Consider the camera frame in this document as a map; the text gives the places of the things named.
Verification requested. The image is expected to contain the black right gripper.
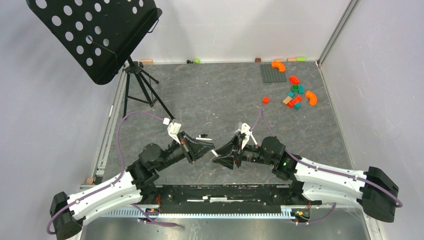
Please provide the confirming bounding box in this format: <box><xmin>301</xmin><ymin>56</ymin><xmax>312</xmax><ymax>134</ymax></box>
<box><xmin>212</xmin><ymin>134</ymin><xmax>275</xmax><ymax>171</ymax></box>

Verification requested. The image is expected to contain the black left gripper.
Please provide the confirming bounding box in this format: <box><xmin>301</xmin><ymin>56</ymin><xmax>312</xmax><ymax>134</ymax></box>
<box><xmin>155</xmin><ymin>130</ymin><xmax>215</xmax><ymax>172</ymax></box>

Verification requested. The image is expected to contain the white pen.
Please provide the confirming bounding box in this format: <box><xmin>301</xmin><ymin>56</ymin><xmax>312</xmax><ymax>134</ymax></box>
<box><xmin>250</xmin><ymin>134</ymin><xmax>259</xmax><ymax>147</ymax></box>
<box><xmin>211</xmin><ymin>150</ymin><xmax>219</xmax><ymax>157</ymax></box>
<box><xmin>195</xmin><ymin>137</ymin><xmax>213</xmax><ymax>141</ymax></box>

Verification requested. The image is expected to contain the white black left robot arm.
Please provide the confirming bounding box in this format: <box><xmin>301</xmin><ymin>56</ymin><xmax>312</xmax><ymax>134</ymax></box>
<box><xmin>46</xmin><ymin>131</ymin><xmax>215</xmax><ymax>240</ymax></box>

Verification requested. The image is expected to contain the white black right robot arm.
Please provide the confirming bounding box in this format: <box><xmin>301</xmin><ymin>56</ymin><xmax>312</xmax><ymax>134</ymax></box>
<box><xmin>213</xmin><ymin>134</ymin><xmax>403</xmax><ymax>223</ymax></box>

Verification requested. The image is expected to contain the small red cube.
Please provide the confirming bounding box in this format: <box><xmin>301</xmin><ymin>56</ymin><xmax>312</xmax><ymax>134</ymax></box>
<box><xmin>262</xmin><ymin>96</ymin><xmax>270</xmax><ymax>105</ymax></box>

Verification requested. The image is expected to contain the tan wooden block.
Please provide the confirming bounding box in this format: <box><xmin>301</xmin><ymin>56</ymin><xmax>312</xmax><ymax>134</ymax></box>
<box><xmin>282</xmin><ymin>96</ymin><xmax>292</xmax><ymax>105</ymax></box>

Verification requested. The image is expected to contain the teal brick lower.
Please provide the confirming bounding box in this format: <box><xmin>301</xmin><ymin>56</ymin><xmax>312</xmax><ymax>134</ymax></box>
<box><xmin>293</xmin><ymin>102</ymin><xmax>302</xmax><ymax>110</ymax></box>

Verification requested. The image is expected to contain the red long brick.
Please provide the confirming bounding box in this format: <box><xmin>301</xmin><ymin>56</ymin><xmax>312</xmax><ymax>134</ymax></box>
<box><xmin>287</xmin><ymin>95</ymin><xmax>302</xmax><ymax>108</ymax></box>

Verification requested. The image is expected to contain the grey lego baseplate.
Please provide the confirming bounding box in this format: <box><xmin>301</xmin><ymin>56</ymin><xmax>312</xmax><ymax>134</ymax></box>
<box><xmin>260</xmin><ymin>64</ymin><xmax>287</xmax><ymax>83</ymax></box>

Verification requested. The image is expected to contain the green lego brick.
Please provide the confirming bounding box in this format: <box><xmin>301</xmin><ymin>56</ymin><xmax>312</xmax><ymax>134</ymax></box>
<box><xmin>291</xmin><ymin>84</ymin><xmax>299</xmax><ymax>93</ymax></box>

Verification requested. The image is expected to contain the teal brick right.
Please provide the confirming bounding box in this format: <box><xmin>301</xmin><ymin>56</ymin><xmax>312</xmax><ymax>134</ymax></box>
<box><xmin>298</xmin><ymin>85</ymin><xmax>305</xmax><ymax>95</ymax></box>

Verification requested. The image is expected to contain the red brick upper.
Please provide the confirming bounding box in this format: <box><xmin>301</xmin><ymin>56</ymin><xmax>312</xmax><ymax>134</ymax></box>
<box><xmin>289</xmin><ymin>75</ymin><xmax>300</xmax><ymax>85</ymax></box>

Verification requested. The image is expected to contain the orange curved block top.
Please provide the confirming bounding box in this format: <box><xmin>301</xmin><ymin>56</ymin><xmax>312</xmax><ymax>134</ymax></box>
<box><xmin>271</xmin><ymin>61</ymin><xmax>286</xmax><ymax>73</ymax></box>

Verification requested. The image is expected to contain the orange curved block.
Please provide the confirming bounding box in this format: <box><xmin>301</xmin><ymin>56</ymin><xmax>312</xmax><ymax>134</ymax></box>
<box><xmin>304</xmin><ymin>90</ymin><xmax>318</xmax><ymax>106</ymax></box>
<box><xmin>271</xmin><ymin>61</ymin><xmax>286</xmax><ymax>73</ymax></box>

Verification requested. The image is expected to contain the black tripod stand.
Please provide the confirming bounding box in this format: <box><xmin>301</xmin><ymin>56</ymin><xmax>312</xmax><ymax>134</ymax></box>
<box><xmin>122</xmin><ymin>56</ymin><xmax>175</xmax><ymax>120</ymax></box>

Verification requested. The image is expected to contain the orange curved block right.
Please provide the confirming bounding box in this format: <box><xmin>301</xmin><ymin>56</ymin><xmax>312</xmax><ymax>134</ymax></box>
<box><xmin>304</xmin><ymin>90</ymin><xmax>318</xmax><ymax>106</ymax></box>

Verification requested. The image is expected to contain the black perforated music stand desk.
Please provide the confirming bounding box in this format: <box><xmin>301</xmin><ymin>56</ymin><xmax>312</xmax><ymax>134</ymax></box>
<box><xmin>26</xmin><ymin>0</ymin><xmax>163</xmax><ymax>85</ymax></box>

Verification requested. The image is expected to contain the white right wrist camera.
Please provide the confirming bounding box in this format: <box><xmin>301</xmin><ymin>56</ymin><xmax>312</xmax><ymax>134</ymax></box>
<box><xmin>234</xmin><ymin>122</ymin><xmax>252</xmax><ymax>149</ymax></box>

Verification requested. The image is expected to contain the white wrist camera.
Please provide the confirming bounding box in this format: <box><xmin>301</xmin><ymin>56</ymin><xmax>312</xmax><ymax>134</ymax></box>
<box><xmin>162</xmin><ymin>117</ymin><xmax>182</xmax><ymax>144</ymax></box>
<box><xmin>234</xmin><ymin>122</ymin><xmax>252</xmax><ymax>149</ymax></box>

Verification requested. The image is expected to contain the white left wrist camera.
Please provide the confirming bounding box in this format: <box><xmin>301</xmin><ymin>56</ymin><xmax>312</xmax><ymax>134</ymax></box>
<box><xmin>162</xmin><ymin>117</ymin><xmax>182</xmax><ymax>144</ymax></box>

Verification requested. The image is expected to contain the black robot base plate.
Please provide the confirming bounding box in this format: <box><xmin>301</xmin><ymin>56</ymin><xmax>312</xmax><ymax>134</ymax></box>
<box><xmin>137</xmin><ymin>184</ymin><xmax>322</xmax><ymax>215</ymax></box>

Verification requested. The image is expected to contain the wooden block at wall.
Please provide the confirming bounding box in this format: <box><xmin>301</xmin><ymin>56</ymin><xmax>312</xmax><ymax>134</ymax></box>
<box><xmin>139</xmin><ymin>59</ymin><xmax>154</xmax><ymax>65</ymax></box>

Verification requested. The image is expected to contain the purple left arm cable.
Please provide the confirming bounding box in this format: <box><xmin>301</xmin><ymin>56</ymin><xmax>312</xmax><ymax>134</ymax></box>
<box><xmin>46</xmin><ymin>111</ymin><xmax>181</xmax><ymax>235</ymax></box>

